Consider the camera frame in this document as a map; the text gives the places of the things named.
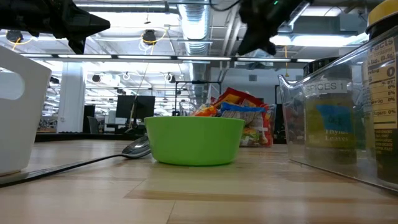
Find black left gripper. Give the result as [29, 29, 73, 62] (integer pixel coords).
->
[0, 0, 111, 55]

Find long clear plastic bin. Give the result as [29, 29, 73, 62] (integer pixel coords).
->
[277, 24, 398, 194]

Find blue noodle packet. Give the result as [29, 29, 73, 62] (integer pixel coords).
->
[220, 101, 267, 129]

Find white plastic bin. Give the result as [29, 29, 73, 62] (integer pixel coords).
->
[0, 44, 52, 177]

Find black metal rack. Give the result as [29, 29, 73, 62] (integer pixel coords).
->
[174, 80, 222, 116]

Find yellow hanging cord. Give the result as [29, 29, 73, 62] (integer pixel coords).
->
[284, 45, 290, 78]

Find dark office chair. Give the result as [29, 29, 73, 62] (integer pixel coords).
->
[86, 115, 100, 134]

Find yellow lid seasoning jar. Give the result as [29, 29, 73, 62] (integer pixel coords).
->
[364, 0, 398, 185]

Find white square pillar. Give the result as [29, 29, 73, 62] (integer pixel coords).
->
[57, 62, 86, 134]

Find short clear plastic bin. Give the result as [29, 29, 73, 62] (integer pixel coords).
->
[178, 101, 278, 148]

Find green plastic bowl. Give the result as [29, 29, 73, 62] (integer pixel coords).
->
[144, 115, 246, 167]

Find black computer monitor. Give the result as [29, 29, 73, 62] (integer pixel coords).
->
[115, 95, 156, 121]

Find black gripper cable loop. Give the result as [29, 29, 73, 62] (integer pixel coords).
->
[211, 0, 243, 12]

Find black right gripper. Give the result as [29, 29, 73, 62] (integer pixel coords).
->
[238, 0, 304, 56]

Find black lid spice jar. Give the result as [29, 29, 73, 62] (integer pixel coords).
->
[303, 56, 359, 165]

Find ceiling light strip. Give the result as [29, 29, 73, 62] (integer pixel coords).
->
[21, 54, 318, 64]

